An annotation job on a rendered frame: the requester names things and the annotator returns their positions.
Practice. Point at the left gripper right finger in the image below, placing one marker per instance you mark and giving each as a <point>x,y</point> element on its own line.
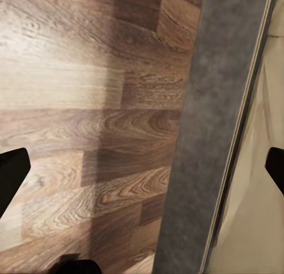
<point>275,166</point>

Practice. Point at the bed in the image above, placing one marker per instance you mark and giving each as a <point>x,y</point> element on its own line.
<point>223,213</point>

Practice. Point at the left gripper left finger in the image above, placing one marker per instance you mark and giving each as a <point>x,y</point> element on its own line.
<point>14,167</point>

